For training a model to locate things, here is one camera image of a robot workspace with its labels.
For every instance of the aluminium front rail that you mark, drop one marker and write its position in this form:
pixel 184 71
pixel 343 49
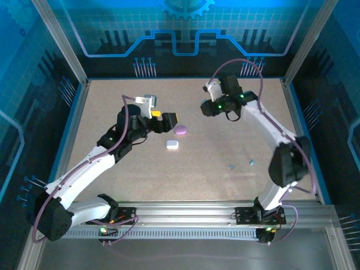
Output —
pixel 182 211

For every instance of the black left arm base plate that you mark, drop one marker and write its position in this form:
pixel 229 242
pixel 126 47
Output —
pixel 126 215

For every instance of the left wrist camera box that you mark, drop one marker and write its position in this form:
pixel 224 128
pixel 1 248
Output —
pixel 149 105

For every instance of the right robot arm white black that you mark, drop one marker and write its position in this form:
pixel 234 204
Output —
pixel 270 123

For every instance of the black controller board with LED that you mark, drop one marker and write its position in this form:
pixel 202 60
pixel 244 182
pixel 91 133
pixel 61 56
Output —
pixel 265 235
pixel 108 233

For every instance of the white earbud charging case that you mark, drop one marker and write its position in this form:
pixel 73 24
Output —
pixel 172 144

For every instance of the aluminium table side rail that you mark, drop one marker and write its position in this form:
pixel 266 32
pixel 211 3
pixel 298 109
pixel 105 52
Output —
pixel 293 112
pixel 69 135

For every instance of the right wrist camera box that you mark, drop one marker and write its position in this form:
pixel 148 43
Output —
pixel 215 91

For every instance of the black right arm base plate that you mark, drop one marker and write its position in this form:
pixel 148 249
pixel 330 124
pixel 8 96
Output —
pixel 244 215

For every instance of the grey metal front panel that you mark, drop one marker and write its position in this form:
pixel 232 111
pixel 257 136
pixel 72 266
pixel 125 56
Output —
pixel 182 253

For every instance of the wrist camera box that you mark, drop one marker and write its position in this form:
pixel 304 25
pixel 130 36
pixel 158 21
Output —
pixel 149 105
pixel 215 91

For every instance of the pink earbud charging case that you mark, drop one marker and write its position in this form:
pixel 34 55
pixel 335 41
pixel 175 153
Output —
pixel 180 130

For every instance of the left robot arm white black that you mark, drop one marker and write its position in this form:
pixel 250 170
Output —
pixel 84 171

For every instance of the aluminium frame post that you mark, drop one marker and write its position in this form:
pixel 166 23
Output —
pixel 60 42
pixel 309 42

